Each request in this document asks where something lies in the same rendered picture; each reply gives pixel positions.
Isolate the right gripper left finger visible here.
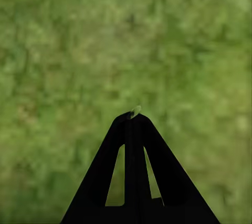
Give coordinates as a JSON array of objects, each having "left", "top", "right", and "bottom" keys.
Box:
[{"left": 61, "top": 112, "right": 140, "bottom": 224}]

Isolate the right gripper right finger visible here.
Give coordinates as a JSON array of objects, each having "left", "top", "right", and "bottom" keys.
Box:
[{"left": 131, "top": 106, "right": 220, "bottom": 224}]

